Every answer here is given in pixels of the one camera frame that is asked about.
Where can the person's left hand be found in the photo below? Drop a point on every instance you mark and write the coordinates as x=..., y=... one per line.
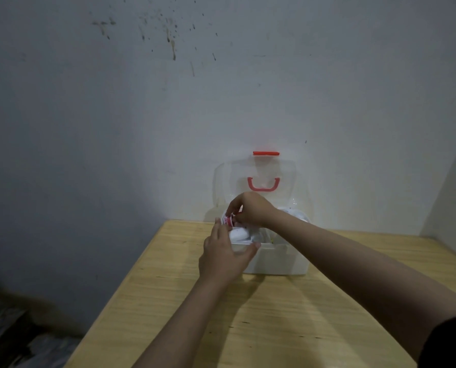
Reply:
x=219, y=260

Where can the person's right hand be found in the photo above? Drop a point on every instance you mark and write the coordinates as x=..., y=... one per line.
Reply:
x=256, y=210

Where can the person's left thumb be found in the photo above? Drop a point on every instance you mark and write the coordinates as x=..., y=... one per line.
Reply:
x=249, y=251

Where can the person's right thumb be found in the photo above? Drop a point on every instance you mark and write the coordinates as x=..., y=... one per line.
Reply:
x=243, y=217

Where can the small red and white container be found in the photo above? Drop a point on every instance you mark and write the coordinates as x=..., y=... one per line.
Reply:
x=228, y=220

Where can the white plastic storage box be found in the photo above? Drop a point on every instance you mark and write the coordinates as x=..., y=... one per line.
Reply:
x=277, y=258

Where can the person's right forearm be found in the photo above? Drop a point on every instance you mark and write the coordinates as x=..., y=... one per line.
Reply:
x=350, y=272

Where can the person's left forearm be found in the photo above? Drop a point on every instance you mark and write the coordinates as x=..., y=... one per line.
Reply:
x=182, y=325

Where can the white gauze roll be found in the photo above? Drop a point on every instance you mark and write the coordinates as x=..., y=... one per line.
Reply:
x=238, y=234

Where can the clear plastic box lid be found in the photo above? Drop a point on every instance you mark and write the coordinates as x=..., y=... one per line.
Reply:
x=228, y=180

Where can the red lid latch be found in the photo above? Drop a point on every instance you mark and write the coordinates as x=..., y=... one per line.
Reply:
x=266, y=153

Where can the black sleeve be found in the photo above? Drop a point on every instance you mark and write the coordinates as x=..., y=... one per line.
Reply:
x=450, y=343

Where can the dark clutter on floor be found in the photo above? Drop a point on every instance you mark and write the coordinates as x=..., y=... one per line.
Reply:
x=5, y=333

